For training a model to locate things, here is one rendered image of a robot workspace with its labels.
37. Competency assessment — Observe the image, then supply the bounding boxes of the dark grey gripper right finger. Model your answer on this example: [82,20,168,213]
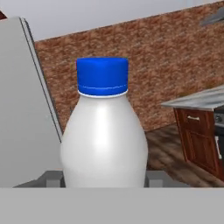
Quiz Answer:
[144,170,191,188]

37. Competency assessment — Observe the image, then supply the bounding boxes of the grey range hood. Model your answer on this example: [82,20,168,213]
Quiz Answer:
[199,6,224,28]

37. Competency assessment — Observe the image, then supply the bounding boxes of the white bottle with blue cap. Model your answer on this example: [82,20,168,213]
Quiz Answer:
[59,56,149,188]

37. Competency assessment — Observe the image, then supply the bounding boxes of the dark oven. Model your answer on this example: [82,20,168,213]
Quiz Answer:
[213,106,224,161]

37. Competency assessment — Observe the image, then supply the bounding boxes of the brown wooden cupboard run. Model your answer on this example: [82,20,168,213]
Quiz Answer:
[172,108,224,182]

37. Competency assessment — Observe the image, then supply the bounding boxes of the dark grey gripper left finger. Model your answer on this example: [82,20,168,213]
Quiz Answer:
[15,170,66,188]

